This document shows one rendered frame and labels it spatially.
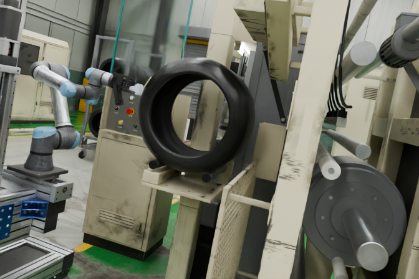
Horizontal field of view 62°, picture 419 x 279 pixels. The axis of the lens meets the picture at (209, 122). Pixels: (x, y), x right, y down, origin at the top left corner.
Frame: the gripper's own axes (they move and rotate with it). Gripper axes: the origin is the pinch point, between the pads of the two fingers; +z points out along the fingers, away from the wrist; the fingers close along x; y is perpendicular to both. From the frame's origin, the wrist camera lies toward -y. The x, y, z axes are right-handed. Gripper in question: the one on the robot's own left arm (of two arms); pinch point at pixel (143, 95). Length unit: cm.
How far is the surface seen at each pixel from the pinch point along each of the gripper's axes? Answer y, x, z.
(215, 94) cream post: 11.7, 26.8, 30.8
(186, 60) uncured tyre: 23.7, -9.8, 21.1
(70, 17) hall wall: 98, 823, -726
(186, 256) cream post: -86, 27, 44
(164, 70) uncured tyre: 15.9, -11.4, 12.4
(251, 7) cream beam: 49, -35, 50
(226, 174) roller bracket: -29, 24, 52
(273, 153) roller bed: -9, 20, 73
